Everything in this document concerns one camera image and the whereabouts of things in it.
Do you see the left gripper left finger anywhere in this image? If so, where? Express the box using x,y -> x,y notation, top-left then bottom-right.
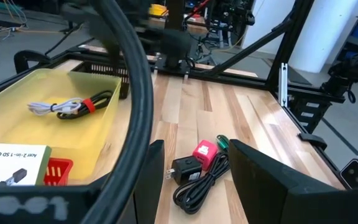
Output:
134,139 -> 166,224

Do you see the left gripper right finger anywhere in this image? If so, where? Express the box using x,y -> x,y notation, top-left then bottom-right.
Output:
228,139 -> 358,224

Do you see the plain black cable bundle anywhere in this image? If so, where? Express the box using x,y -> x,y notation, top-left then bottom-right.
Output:
172,151 -> 231,215

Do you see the pink cube charger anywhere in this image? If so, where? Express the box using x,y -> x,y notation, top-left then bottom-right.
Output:
192,139 -> 219,171

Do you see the white braided USB cable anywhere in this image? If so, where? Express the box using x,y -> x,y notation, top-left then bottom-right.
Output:
27,97 -> 84,116

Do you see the green white Acer box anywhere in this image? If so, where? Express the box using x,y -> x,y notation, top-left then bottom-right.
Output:
0,142 -> 52,187

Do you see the yellow background bin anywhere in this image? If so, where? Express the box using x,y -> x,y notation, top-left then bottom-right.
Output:
149,3 -> 169,17

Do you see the yellow translucent plastic bin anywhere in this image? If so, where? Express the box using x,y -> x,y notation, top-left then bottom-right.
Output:
0,68 -> 122,185

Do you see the black plastic basket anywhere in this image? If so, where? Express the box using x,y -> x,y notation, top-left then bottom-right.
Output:
71,60 -> 131,100

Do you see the black control box with labels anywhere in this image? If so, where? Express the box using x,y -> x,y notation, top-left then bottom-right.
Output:
287,93 -> 333,134

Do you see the red plastic basket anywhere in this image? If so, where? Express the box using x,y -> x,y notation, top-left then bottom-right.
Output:
44,157 -> 74,187

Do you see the white pillar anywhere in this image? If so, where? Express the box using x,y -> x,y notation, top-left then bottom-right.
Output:
287,0 -> 358,74

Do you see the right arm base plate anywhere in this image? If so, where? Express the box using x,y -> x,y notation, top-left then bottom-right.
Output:
152,54 -> 198,77

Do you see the black frame clamp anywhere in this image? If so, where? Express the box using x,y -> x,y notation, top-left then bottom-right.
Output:
298,133 -> 328,151

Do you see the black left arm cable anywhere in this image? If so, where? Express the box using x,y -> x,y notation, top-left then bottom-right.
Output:
82,0 -> 155,224

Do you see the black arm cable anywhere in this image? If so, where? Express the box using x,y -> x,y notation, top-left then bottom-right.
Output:
82,0 -> 155,224
13,49 -> 51,74

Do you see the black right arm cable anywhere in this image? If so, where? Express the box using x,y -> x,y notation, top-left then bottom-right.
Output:
13,49 -> 51,74

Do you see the table-level camera box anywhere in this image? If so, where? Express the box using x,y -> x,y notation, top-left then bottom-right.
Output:
339,158 -> 358,190

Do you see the white metal bracket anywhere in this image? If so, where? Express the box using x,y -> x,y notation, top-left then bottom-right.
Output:
278,63 -> 289,108

